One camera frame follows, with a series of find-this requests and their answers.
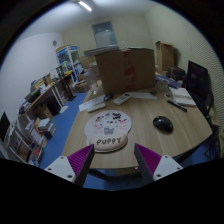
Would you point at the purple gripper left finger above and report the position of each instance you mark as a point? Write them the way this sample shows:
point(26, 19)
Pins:
point(73, 168)

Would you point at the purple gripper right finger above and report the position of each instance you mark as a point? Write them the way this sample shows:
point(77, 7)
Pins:
point(154, 166)

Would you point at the black computer mouse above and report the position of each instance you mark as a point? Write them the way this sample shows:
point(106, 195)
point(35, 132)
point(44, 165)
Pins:
point(163, 124)

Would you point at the round puppy mouse pad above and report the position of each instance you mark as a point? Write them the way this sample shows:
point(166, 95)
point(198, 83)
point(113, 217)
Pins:
point(108, 130)

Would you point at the white keyboard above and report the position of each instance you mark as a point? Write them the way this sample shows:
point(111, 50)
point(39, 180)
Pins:
point(96, 107)

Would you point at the white bookshelf with books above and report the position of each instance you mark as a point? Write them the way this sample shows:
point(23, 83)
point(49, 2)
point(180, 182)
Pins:
point(27, 146)

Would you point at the black pen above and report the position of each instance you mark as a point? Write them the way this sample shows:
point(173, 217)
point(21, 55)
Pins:
point(177, 105)

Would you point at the wooden side desk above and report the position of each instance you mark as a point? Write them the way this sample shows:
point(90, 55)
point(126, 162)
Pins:
point(41, 101)

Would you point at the white paper sheet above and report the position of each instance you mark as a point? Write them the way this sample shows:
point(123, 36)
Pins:
point(141, 95)

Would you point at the white remote control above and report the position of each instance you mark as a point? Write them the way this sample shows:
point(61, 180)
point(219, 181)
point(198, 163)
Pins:
point(122, 99)

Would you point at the open white notebook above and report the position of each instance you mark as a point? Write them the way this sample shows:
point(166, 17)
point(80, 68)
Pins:
point(182, 97)

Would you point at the black monitor left edge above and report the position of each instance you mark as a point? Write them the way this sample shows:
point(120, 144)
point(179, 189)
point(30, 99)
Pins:
point(4, 125)

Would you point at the black office chair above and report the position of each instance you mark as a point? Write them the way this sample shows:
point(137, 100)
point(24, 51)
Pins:
point(197, 84)

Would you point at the large brown cardboard box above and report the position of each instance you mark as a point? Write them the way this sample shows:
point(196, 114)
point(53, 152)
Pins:
point(126, 70)

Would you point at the glass display fridge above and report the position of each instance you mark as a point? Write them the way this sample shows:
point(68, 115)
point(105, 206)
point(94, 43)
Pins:
point(69, 58)

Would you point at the tall cardboard box right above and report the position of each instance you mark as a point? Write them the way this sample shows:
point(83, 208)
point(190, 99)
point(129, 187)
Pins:
point(165, 55)

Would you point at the window with blind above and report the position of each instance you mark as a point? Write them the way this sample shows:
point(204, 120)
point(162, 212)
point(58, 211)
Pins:
point(104, 34)

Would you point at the ceiling light tube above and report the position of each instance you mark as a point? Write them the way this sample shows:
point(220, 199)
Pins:
point(86, 6)

